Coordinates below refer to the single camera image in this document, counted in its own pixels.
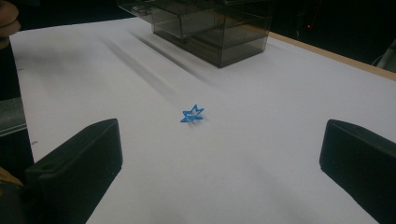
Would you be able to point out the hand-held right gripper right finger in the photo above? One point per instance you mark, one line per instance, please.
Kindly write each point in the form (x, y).
(364, 161)

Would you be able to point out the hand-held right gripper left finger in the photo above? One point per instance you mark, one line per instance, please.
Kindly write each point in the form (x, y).
(77, 168)

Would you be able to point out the blue star-shaped clip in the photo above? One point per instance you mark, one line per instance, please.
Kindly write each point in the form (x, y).
(192, 114)

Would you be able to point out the smoky transparent drawer box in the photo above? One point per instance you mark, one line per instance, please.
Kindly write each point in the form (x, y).
(211, 29)

